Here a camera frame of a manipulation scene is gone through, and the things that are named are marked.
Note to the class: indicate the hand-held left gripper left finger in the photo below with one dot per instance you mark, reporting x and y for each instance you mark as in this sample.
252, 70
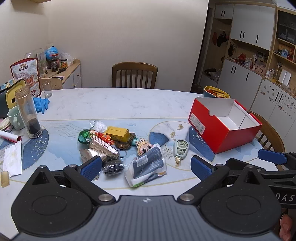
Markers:
92, 168

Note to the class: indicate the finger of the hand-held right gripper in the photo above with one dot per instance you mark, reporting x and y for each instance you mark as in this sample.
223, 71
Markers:
235, 164
271, 156

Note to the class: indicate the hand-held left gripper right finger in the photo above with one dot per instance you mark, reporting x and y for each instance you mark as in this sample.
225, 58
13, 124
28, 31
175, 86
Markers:
200, 168

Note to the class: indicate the black plastic packet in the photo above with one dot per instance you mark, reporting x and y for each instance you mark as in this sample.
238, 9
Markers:
113, 166

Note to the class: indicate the red cardboard box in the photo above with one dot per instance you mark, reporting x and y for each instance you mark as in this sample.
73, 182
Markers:
231, 141

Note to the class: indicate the correction tape dispenser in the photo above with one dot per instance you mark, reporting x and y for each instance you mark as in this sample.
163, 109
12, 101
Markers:
181, 149

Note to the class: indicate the red orange charm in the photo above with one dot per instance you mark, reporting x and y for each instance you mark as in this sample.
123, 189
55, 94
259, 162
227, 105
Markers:
105, 138

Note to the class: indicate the green netted egg charm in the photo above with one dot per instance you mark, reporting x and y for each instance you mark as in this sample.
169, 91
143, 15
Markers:
84, 135

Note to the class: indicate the small yellow box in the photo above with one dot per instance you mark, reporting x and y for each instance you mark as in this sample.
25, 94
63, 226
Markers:
116, 134

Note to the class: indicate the white plastic bag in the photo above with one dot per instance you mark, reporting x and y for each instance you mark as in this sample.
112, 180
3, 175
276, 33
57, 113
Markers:
100, 126

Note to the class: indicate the light blue charm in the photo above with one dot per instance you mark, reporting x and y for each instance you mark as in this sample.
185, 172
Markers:
134, 141

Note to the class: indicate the blue white tissue packet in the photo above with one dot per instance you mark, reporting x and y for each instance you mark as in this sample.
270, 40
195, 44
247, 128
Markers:
145, 166

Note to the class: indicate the person's right hand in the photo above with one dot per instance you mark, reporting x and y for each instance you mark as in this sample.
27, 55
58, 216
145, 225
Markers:
288, 224

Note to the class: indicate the dark wooden curved chair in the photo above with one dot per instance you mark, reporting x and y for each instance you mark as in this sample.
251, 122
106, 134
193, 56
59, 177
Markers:
272, 132

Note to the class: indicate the yellow blue strawberry basket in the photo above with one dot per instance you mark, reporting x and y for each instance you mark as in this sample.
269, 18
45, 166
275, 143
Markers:
216, 91

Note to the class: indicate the white rounded containers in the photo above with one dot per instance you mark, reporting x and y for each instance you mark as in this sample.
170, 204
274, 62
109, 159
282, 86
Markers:
285, 77

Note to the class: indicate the white paper napkin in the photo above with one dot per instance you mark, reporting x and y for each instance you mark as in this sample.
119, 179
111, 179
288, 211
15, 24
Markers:
12, 157

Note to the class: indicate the blue rubber gloves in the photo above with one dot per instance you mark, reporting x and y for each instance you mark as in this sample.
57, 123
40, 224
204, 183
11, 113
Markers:
41, 103

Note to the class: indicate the tall yellow bottle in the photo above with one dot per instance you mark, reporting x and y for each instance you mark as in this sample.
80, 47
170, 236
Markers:
278, 74

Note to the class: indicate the rolled red white paper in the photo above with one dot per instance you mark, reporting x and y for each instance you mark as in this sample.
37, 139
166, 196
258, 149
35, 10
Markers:
9, 136

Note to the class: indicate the clear drinking glass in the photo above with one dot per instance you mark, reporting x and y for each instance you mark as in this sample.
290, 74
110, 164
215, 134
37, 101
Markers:
47, 89

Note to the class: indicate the light wooden chair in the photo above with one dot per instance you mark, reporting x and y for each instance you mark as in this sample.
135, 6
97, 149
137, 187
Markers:
55, 83

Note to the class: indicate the white wooden side cabinet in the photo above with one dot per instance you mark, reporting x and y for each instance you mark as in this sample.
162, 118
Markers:
74, 76

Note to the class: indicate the pale green mug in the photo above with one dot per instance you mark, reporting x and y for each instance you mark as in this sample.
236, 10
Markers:
13, 115

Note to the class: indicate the red teapot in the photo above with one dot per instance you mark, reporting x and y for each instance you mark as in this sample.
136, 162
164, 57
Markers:
242, 58

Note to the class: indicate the jar with orange label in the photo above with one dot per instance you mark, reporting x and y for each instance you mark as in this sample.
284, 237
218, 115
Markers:
63, 63

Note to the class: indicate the yellow dark tissue box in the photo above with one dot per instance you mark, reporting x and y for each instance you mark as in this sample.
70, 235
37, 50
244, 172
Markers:
11, 95

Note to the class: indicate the dark wooden slatted chair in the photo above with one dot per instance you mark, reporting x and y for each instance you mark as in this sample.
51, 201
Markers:
134, 66

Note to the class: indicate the printed snack bag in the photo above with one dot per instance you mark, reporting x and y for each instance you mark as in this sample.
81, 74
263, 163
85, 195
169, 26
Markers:
23, 69

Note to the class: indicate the clear plastic bag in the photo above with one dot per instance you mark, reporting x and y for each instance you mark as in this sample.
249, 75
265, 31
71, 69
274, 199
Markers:
40, 58

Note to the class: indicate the blue globe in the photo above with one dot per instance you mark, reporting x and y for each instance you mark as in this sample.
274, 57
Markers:
50, 52

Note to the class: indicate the black hanging bag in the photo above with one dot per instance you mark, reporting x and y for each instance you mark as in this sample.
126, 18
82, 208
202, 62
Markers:
222, 38

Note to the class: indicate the white wooden wall cabinet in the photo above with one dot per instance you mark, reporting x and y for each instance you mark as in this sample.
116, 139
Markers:
242, 18

